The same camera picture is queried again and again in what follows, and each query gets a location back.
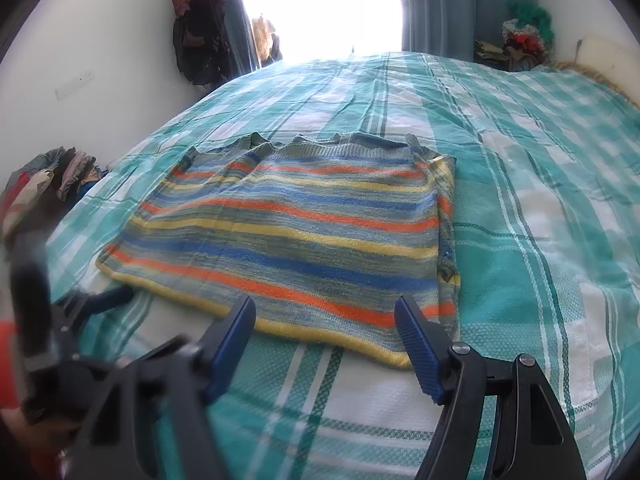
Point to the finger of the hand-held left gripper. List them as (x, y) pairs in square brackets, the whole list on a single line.
[(102, 301)]

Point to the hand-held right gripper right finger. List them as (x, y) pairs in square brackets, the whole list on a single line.
[(420, 350)]

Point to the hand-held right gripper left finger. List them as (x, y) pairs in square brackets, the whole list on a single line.
[(230, 345)]

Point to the striped knit sweater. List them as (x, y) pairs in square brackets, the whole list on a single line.
[(300, 240)]

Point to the folded clothes heap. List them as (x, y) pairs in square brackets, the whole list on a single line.
[(45, 180)]

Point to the dark hanging clothes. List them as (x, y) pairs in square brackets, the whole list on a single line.
[(200, 45)]

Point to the colourful clothes pile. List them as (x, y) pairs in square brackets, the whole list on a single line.
[(525, 35)]

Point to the green white plaid bed sheet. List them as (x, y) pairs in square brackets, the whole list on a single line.
[(525, 260)]

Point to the orange patterned hanging garment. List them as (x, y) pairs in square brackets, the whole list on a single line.
[(266, 40)]

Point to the grey blue curtain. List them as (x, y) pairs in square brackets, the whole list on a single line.
[(240, 15), (435, 7)]

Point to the white pillow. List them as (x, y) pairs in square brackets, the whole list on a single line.
[(605, 57)]

